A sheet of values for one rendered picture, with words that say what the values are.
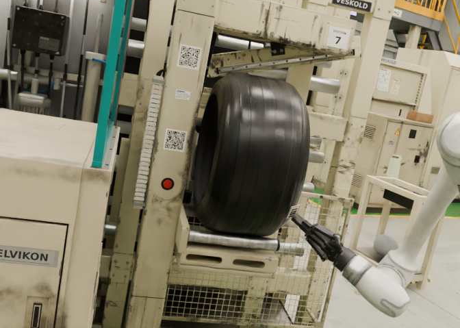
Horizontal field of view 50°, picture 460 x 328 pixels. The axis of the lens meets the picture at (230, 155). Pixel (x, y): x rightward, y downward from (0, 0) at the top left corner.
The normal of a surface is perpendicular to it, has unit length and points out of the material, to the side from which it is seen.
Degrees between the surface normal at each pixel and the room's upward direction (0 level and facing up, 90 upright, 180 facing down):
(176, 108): 90
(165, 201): 90
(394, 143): 90
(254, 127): 61
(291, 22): 90
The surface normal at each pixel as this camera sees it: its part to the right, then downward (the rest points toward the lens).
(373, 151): -0.87, -0.07
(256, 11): 0.18, 0.22
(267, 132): 0.25, -0.25
